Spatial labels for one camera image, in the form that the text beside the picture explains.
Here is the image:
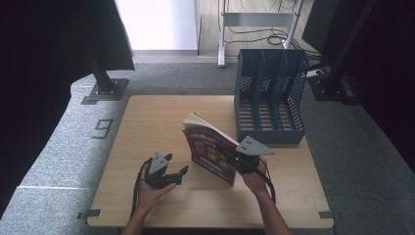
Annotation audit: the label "person's left hand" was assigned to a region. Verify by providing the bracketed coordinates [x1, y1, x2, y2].
[135, 177, 177, 213]

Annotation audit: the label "black floor cables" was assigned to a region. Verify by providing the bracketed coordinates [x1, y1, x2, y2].
[224, 0, 324, 62]

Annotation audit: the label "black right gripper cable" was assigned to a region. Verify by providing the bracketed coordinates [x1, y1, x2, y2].
[254, 159, 277, 206]

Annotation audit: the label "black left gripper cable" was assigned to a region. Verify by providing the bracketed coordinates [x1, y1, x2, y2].
[129, 157, 155, 220]

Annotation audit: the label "white metal stand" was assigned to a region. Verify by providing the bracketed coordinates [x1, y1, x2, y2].
[217, 0, 305, 69]

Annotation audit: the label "person's right hand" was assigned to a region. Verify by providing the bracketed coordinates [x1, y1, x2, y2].
[240, 156, 269, 196]

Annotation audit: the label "dark curtain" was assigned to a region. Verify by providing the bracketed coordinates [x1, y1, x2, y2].
[0, 0, 136, 219]
[301, 0, 415, 175]

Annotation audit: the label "white panel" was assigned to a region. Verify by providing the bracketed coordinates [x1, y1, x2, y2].
[114, 0, 199, 52]

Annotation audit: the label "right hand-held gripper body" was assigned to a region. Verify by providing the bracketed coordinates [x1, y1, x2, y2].
[229, 135, 276, 175]

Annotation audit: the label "black metal post with base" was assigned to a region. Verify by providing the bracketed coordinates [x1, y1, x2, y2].
[307, 0, 377, 103]
[81, 48, 130, 106]

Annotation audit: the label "blue plastic file rack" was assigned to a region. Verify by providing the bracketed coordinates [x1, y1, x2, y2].
[233, 48, 310, 145]

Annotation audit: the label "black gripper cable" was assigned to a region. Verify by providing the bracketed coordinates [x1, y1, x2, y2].
[129, 157, 155, 220]
[254, 159, 277, 206]

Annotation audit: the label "purple paperback book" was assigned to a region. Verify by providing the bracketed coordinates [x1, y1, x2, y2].
[182, 112, 242, 187]

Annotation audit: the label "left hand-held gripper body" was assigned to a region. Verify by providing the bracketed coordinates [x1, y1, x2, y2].
[144, 151, 183, 190]

